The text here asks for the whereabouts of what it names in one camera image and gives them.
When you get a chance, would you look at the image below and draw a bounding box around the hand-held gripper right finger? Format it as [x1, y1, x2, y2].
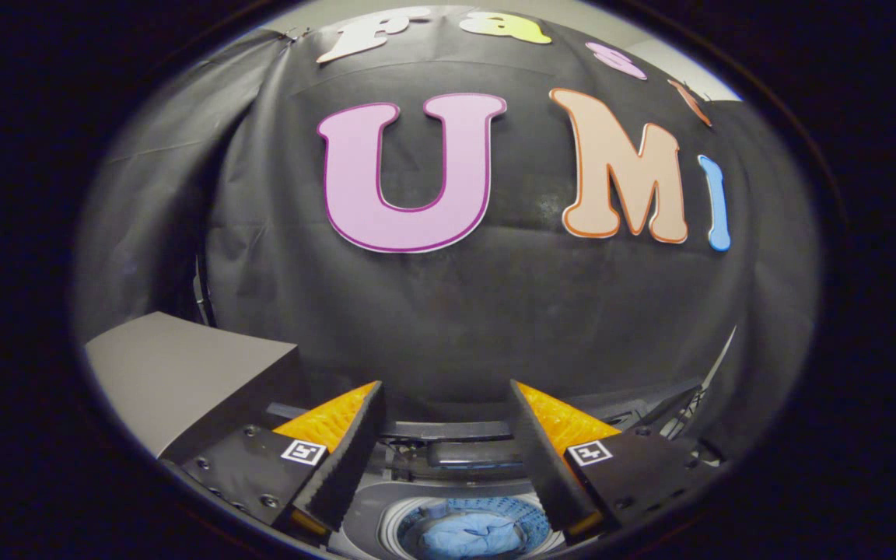
[507, 380, 717, 545]

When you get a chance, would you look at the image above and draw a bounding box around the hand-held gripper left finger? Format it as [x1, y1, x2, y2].
[182, 381, 388, 545]

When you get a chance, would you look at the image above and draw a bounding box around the beige and black cabinet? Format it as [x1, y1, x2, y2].
[84, 311, 310, 461]

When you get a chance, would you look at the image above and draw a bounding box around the blue garment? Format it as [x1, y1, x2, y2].
[415, 507, 528, 559]

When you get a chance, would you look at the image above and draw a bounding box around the grey washing machine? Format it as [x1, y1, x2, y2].
[338, 436, 723, 560]

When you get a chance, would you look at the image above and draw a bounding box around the black backdrop cloth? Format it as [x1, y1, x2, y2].
[73, 4, 821, 460]

